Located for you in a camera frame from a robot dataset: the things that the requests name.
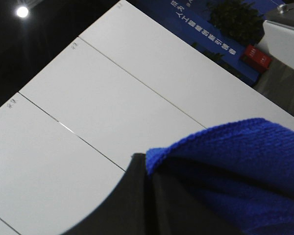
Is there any blue microfibre towel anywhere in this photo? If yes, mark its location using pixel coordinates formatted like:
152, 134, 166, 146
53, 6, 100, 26
146, 118, 294, 235

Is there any dark green potted plant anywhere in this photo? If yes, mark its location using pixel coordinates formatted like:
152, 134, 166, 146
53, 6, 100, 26
206, 0, 264, 46

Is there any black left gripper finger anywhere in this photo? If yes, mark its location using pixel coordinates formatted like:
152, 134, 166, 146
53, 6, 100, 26
65, 153, 238, 235

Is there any round ceiling lamp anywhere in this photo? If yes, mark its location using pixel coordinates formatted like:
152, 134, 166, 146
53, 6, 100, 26
15, 5, 29, 18

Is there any blue banner with white text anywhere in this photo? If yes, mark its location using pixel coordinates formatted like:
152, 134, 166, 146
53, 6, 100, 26
134, 0, 260, 86

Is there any red box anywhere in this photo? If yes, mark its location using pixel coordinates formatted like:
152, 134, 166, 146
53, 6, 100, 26
240, 44, 272, 73

